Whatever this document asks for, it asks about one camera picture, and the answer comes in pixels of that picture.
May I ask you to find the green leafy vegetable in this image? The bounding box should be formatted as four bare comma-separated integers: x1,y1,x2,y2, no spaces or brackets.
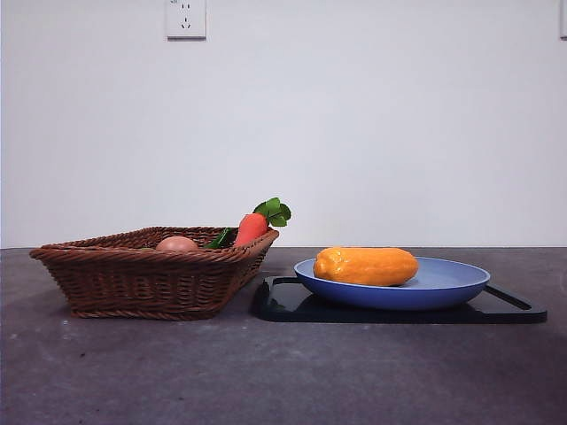
204,227,234,249

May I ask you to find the orange carrot with green leaves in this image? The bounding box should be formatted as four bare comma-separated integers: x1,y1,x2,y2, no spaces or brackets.
233,197,293,248

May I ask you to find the yellow-orange corn cob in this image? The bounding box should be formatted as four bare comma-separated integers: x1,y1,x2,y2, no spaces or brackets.
313,246,420,287

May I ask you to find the brown wicker basket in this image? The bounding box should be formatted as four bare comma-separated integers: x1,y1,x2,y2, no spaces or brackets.
28,226,281,321

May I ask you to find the white wall socket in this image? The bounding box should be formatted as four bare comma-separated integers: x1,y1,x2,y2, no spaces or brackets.
167,0,207,42

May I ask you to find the blue round plate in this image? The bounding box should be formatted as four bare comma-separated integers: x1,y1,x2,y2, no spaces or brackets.
293,256,492,312

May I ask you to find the pale pink round vegetable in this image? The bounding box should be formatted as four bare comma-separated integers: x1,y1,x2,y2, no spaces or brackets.
155,236,200,252

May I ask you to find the black rectangular tray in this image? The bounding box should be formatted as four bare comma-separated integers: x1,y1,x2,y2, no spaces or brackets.
252,275,548,324

